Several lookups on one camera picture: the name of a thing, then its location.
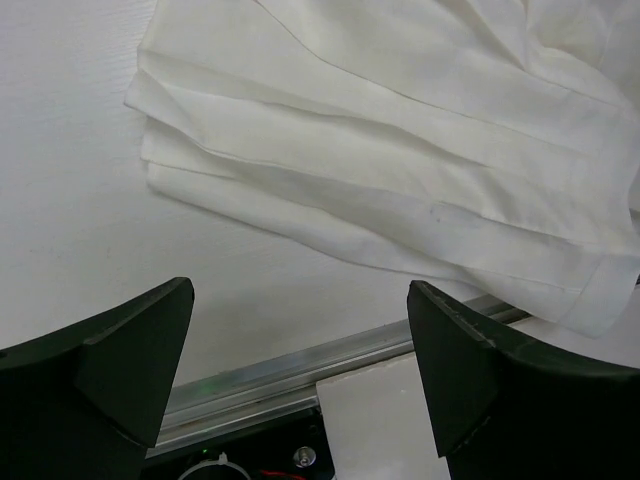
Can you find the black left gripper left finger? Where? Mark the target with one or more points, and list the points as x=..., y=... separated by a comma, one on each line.
x=87, y=401

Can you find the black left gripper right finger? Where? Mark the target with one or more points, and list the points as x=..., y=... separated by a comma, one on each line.
x=505, y=405

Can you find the white pleated skirt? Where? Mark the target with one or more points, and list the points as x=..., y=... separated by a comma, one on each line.
x=493, y=144

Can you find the aluminium table edge rail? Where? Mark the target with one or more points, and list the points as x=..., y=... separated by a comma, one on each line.
x=238, y=399

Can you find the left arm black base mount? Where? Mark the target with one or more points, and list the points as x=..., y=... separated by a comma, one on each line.
x=290, y=447

